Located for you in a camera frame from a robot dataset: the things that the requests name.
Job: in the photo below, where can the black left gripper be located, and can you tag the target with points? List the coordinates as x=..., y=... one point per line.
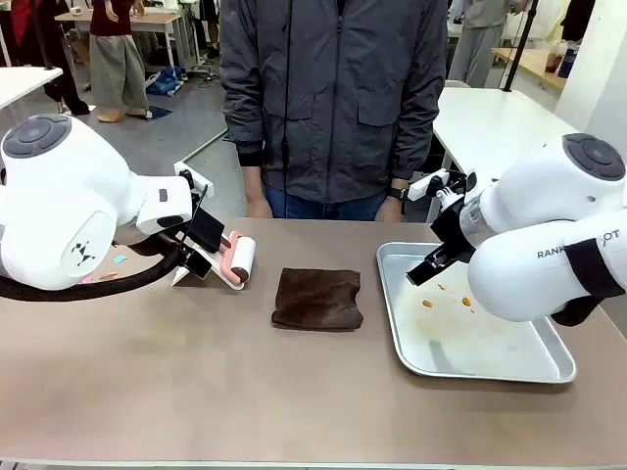
x=206, y=230

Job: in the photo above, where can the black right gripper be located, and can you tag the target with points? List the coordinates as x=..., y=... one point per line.
x=453, y=225

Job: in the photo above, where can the brown cloth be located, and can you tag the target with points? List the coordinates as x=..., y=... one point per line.
x=318, y=298

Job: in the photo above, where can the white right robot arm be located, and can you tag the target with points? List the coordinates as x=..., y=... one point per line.
x=529, y=196

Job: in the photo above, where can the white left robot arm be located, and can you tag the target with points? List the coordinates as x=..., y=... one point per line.
x=59, y=196

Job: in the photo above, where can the person's left hand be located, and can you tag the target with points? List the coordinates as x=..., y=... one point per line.
x=391, y=209

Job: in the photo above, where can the person's right hand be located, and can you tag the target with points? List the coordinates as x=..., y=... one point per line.
x=257, y=196

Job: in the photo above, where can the white folded stand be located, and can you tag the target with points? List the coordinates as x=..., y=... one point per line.
x=221, y=283

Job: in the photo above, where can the black wristwatch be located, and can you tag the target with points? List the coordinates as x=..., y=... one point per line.
x=399, y=192

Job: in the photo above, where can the orange paper scrap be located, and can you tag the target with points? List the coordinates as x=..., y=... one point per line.
x=108, y=276

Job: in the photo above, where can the silver metal tray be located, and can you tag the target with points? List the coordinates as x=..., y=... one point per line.
x=465, y=352

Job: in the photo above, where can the metal bar on floor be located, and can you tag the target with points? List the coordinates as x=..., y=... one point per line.
x=206, y=146

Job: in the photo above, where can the large white table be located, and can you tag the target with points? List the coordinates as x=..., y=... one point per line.
x=490, y=127

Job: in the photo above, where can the blue floor mat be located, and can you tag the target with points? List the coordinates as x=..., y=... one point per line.
x=159, y=111

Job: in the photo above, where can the blue plastic bag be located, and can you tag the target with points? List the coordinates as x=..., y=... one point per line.
x=164, y=80

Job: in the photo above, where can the person in grey jacket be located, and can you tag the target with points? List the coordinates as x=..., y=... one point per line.
x=333, y=98

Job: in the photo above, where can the person in wide grey trousers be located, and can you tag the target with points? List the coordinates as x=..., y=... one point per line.
x=117, y=68

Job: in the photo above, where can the person in light grey trousers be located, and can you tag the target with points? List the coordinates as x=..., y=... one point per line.
x=475, y=44

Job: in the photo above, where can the light wooden desk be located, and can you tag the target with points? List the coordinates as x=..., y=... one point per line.
x=534, y=63

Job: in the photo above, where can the black tripod pole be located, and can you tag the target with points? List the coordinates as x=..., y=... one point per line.
x=519, y=44

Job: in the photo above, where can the cup with dark drink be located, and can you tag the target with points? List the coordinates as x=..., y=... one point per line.
x=553, y=59

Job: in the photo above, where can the blue cup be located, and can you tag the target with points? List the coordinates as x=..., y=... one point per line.
x=566, y=63

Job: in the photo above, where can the wooden table with white legs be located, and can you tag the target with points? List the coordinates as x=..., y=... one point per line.
x=142, y=19

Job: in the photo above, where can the white side table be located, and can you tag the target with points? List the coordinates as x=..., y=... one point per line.
x=24, y=80

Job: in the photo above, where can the person in black clothes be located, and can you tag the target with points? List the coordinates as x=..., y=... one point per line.
x=59, y=49

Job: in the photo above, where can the small white device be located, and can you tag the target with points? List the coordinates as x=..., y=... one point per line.
x=77, y=11

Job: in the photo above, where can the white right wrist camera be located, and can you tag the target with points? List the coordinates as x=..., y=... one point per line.
x=421, y=186

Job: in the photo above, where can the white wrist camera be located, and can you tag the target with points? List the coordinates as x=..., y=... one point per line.
x=421, y=186
x=179, y=168

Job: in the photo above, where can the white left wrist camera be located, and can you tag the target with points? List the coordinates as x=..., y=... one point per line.
x=179, y=168

